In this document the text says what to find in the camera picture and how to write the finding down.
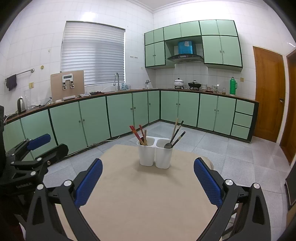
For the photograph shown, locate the blue box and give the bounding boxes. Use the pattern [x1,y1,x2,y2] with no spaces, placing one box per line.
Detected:
[178,40,194,55]

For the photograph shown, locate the clear glass pitcher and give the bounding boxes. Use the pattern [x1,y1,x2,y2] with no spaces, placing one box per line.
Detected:
[24,90,33,110]

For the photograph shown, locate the wooden door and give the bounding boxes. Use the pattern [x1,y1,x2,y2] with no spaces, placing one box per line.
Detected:
[253,46,287,143]
[279,49,296,165]

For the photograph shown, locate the metal towel rail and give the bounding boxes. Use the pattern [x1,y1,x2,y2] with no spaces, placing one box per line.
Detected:
[5,68,35,82]

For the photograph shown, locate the red chopstick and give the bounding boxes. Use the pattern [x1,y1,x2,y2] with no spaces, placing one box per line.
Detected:
[129,126,142,145]
[138,124,146,145]

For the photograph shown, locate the black range hood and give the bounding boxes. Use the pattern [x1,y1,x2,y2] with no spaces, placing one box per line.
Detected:
[167,54,204,64]

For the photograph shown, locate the steel electric kettle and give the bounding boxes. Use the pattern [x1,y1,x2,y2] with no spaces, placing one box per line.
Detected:
[17,97,26,113]

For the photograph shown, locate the green wall cabinets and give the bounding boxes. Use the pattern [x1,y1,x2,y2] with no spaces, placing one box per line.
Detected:
[144,20,243,69]

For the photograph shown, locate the green thermos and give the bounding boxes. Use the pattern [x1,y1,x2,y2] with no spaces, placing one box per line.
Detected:
[229,77,238,95]

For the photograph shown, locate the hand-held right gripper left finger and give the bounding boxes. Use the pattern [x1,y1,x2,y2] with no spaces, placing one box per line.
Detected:
[23,158,103,241]

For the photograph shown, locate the brown chopstick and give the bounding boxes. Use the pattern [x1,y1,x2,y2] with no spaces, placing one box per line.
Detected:
[171,118,179,143]

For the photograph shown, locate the black and tan chopstick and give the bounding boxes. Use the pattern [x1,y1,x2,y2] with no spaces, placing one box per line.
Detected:
[171,120,184,144]
[171,131,186,147]

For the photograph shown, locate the dark towel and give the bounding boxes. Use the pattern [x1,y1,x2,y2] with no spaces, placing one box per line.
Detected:
[6,75,18,91]

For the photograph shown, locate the brown wooden board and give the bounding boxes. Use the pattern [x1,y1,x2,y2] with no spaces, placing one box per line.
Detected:
[50,70,85,102]

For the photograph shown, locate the white device on board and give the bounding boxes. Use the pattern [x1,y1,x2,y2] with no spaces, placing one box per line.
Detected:
[61,73,75,90]

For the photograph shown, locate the white window blind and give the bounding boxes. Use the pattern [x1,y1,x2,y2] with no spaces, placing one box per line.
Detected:
[60,21,126,87]

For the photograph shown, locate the green base cabinets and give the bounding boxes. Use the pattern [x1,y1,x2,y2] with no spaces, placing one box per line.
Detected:
[3,88,259,156]

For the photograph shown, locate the white two-compartment utensil holder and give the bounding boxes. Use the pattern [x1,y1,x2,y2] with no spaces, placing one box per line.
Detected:
[137,137,173,169]

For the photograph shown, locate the white cable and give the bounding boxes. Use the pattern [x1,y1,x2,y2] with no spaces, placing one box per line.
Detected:
[98,134,121,146]

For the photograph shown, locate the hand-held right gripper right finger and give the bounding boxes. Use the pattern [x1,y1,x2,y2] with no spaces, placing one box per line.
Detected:
[193,158,272,241]

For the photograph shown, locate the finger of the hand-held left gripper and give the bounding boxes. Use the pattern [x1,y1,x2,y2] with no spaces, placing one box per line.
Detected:
[11,144,69,179]
[6,134,51,157]

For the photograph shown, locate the row of seasoning jars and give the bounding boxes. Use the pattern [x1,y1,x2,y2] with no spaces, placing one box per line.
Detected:
[202,83,227,94]

